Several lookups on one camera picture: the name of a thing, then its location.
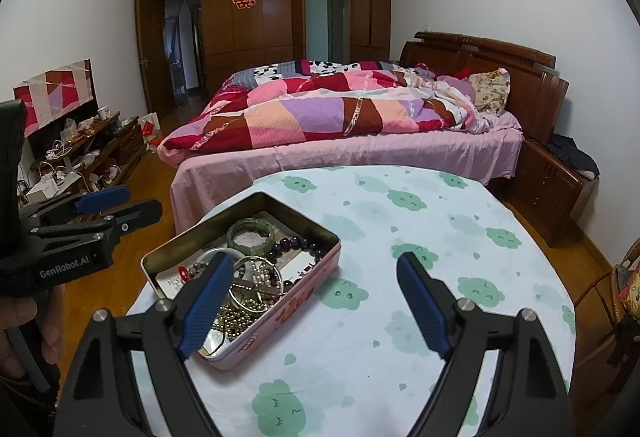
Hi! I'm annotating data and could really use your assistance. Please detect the purple bead bracelet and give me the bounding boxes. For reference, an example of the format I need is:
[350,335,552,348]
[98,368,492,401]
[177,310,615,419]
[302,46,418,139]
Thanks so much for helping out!
[267,236,331,268]

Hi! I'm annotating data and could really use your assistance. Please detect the wooden headboard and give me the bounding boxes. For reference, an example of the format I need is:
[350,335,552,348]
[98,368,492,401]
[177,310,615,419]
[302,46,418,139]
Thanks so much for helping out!
[397,31,571,145]

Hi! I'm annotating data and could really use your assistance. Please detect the rattan chair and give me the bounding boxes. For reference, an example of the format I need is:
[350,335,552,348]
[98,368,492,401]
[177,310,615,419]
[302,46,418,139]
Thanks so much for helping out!
[572,237,640,368]

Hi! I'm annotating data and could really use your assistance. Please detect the pink metal tin box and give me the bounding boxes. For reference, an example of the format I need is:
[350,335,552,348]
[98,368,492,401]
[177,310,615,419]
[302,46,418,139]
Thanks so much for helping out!
[140,191,342,372]

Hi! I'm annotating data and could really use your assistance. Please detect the dark clothes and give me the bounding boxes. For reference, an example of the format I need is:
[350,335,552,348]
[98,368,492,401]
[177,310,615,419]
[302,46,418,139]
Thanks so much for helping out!
[545,133,601,178]

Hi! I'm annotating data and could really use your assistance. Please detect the red and white gift bag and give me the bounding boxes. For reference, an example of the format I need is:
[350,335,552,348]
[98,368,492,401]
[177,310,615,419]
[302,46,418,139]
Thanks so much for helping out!
[139,113,162,153]

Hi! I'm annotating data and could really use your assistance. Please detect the television under patchwork cloth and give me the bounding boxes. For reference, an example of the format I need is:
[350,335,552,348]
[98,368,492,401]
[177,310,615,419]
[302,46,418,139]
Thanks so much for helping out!
[12,58,96,138]

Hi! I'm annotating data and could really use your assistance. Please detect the yellow patterned cushion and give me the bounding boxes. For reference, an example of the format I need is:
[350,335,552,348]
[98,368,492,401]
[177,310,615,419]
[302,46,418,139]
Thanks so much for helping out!
[617,262,640,313]

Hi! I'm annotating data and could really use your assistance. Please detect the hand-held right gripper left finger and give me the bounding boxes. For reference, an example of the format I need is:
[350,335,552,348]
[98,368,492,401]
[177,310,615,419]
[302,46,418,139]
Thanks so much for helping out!
[52,252,237,437]

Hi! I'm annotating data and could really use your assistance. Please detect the person's left hand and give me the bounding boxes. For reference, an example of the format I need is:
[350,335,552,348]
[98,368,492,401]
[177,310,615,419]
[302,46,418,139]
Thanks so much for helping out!
[0,289,66,385]

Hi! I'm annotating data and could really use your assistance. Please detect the grey bead bracelet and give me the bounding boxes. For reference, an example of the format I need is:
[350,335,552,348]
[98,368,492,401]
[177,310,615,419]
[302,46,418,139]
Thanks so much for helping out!
[186,259,216,279]

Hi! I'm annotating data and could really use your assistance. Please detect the white box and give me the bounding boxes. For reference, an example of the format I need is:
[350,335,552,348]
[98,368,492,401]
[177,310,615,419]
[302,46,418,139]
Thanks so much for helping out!
[25,177,61,204]

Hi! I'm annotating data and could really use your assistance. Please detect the pearl necklace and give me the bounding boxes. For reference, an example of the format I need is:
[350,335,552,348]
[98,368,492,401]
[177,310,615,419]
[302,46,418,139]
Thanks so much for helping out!
[247,262,281,285]

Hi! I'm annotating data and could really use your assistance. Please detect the pale jade bangle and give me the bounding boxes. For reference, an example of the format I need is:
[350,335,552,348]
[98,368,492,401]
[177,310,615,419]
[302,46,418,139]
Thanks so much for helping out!
[200,246,246,263]

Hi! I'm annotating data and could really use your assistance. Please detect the bed with pink sheet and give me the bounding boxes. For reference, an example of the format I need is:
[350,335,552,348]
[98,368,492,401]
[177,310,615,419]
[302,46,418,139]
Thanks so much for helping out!
[157,112,523,233]

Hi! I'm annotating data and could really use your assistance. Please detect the metal bead necklace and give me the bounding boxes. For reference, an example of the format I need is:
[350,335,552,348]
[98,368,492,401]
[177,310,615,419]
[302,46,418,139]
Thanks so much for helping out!
[212,294,281,343]

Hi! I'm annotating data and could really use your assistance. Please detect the wooden nightstand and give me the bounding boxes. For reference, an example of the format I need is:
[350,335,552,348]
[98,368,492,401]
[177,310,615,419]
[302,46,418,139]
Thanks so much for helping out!
[505,137,598,248]

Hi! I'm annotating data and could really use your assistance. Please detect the patchwork quilt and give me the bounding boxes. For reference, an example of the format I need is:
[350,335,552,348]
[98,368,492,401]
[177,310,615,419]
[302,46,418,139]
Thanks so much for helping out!
[157,60,496,153]

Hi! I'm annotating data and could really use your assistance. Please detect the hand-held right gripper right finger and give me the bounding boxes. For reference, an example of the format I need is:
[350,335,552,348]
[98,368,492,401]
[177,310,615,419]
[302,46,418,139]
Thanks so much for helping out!
[396,251,571,437]

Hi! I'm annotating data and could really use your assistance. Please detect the green jade bangle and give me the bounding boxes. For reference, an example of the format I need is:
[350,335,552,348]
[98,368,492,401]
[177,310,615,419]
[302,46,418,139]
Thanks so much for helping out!
[227,218,277,254]

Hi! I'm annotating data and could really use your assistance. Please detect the silver wristwatch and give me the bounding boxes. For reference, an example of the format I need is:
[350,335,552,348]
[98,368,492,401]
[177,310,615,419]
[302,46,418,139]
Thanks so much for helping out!
[229,256,285,315]

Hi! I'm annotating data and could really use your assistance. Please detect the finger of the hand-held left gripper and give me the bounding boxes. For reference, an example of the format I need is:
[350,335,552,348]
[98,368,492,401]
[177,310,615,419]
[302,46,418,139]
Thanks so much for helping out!
[19,186,132,224]
[30,198,163,243]

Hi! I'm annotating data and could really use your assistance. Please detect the wooden wardrobe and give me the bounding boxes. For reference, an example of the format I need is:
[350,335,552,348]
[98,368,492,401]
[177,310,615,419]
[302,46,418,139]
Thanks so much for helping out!
[135,0,392,118]

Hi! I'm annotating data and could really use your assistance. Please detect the cluttered wooden cabinet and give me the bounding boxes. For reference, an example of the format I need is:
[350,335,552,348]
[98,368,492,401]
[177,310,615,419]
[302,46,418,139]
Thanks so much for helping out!
[17,112,147,213]

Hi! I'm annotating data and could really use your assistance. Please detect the floral pillow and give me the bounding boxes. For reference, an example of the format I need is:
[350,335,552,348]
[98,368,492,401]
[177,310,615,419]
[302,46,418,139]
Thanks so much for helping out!
[467,67,511,115]

